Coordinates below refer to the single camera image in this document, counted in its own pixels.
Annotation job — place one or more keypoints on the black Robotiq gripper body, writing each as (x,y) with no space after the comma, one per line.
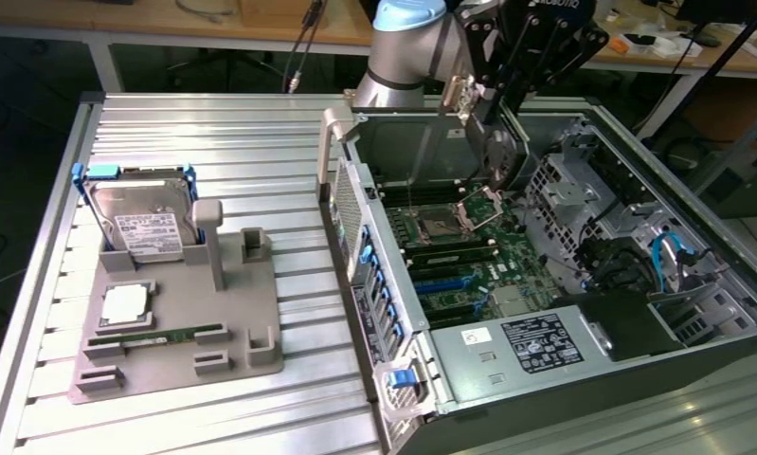
(543,19)

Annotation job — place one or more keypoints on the Nvidia graphics card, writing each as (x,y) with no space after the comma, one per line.
(507,156)

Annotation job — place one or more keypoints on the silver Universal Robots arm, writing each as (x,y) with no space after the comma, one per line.
(403,47)

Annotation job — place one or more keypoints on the small orange item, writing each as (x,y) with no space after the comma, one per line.
(618,44)

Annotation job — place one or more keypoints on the white and black device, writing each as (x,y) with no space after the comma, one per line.
(659,45)

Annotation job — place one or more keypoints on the black computer monitor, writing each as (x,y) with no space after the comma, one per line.
(700,9)

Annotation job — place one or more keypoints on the black stand pole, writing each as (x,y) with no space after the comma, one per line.
(735,42)

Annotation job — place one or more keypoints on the thin locking lever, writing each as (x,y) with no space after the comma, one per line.
(410,194)

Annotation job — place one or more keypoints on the metal disk bay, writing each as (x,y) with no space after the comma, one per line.
(562,199)

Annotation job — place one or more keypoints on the metal socket cover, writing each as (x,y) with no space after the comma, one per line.
(482,208)

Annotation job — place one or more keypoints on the CPU socket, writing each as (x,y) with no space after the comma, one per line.
(435,225)

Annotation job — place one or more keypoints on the black box on floor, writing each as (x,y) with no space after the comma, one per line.
(751,189)

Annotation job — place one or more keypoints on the green motherboard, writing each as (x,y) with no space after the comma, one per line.
(518,256)

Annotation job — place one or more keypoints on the blue expansion slot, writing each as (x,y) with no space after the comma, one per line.
(442,285)

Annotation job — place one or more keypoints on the silver chipset heatsink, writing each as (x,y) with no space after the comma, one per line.
(511,301)

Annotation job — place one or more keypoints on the black plastic cover box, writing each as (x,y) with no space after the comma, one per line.
(612,327)

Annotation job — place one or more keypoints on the grey power supply unit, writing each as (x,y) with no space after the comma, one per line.
(518,351)

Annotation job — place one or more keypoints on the hard disk in blue carrier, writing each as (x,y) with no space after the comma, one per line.
(144,218)

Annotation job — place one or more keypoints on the blue case latch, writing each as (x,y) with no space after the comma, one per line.
(400,379)

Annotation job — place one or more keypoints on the open black PC case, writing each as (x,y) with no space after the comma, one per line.
(668,388)

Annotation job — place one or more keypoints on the grey plastic parts rack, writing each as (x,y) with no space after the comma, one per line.
(182,332)

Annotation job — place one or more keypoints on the silver CPU chip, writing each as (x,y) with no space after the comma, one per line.
(126,305)

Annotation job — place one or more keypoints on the green RAM stick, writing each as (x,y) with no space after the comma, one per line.
(156,338)

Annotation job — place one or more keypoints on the wooden desk white frame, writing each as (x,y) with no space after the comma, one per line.
(68,14)
(732,61)

